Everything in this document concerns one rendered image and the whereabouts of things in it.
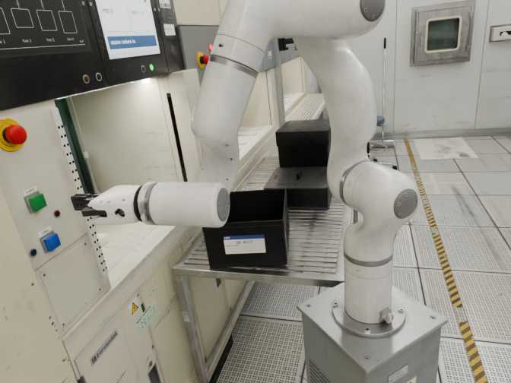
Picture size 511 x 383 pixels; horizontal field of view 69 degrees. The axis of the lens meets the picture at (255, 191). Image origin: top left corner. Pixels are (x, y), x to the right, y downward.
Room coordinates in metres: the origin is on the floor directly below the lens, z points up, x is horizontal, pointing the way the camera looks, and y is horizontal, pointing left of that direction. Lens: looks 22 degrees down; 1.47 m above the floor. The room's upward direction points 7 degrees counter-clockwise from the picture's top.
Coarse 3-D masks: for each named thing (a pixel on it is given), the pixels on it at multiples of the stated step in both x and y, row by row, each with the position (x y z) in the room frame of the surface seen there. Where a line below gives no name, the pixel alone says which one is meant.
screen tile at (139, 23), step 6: (132, 0) 1.28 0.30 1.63; (138, 0) 1.31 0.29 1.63; (132, 6) 1.27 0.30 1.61; (138, 6) 1.31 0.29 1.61; (144, 6) 1.34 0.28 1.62; (150, 12) 1.36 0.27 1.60; (132, 18) 1.26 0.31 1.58; (138, 18) 1.29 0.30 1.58; (144, 18) 1.33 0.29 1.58; (150, 18) 1.36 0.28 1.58; (132, 24) 1.25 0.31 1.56; (138, 24) 1.29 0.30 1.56; (144, 24) 1.32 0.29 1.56; (150, 24) 1.35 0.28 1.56; (138, 30) 1.28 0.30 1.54; (144, 30) 1.31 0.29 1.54; (150, 30) 1.34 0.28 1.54
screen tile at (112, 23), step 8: (104, 0) 1.15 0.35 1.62; (112, 0) 1.18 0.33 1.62; (120, 0) 1.22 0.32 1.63; (120, 8) 1.21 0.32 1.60; (104, 16) 1.13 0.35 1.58; (112, 16) 1.16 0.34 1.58; (120, 16) 1.20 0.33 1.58; (104, 24) 1.12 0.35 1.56; (112, 24) 1.16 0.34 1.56; (120, 24) 1.19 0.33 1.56; (128, 24) 1.23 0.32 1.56
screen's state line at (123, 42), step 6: (108, 36) 1.13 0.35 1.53; (114, 36) 1.15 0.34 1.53; (120, 36) 1.18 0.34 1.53; (126, 36) 1.21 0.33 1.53; (132, 36) 1.24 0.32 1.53; (138, 36) 1.27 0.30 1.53; (144, 36) 1.30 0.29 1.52; (150, 36) 1.34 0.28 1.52; (108, 42) 1.12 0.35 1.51; (114, 42) 1.15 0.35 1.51; (120, 42) 1.18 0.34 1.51; (126, 42) 1.20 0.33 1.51; (132, 42) 1.23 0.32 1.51; (138, 42) 1.27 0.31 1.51; (144, 42) 1.30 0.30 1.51; (150, 42) 1.33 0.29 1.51; (156, 42) 1.37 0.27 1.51; (114, 48) 1.14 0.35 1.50; (120, 48) 1.17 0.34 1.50
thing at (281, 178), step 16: (272, 176) 1.68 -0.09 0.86; (288, 176) 1.65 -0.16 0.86; (304, 176) 1.62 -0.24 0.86; (320, 176) 1.60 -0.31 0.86; (288, 192) 1.51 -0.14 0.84; (304, 192) 1.48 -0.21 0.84; (320, 192) 1.46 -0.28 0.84; (288, 208) 1.50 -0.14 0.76; (304, 208) 1.48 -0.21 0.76; (320, 208) 1.46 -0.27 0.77
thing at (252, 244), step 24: (240, 192) 1.36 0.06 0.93; (264, 192) 1.34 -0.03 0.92; (240, 216) 1.36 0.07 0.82; (264, 216) 1.34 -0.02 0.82; (288, 216) 1.32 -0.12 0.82; (216, 240) 1.10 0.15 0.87; (240, 240) 1.08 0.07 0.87; (264, 240) 1.07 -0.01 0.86; (288, 240) 1.19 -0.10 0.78; (216, 264) 1.10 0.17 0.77; (240, 264) 1.09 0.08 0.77; (264, 264) 1.07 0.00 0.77
